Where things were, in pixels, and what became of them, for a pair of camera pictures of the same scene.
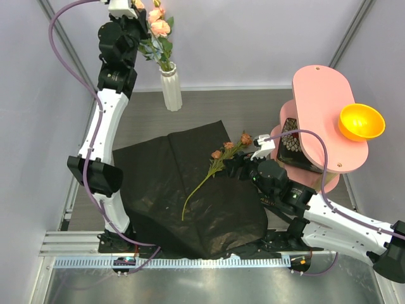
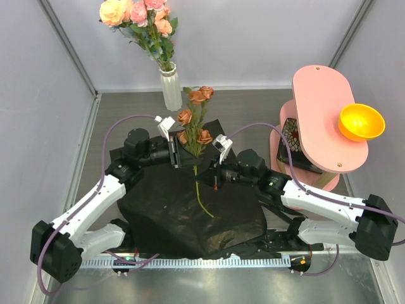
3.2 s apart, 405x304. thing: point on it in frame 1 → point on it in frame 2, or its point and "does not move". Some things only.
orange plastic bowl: (360, 123) does not move
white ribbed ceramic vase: (171, 88) does not move
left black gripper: (140, 23) → (177, 154)
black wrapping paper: (178, 202) does not move
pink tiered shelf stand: (319, 93) does not move
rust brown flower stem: (218, 159) → (192, 135)
